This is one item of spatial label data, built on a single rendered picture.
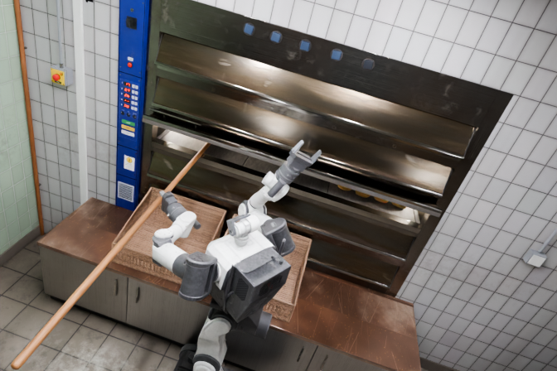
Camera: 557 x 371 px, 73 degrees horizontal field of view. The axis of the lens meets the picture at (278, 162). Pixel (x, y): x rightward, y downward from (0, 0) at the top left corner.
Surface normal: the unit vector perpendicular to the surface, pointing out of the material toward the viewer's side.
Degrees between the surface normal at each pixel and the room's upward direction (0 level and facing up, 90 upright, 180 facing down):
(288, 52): 90
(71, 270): 90
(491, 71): 90
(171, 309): 90
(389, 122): 70
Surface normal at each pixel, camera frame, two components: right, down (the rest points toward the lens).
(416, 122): -0.12, 0.14
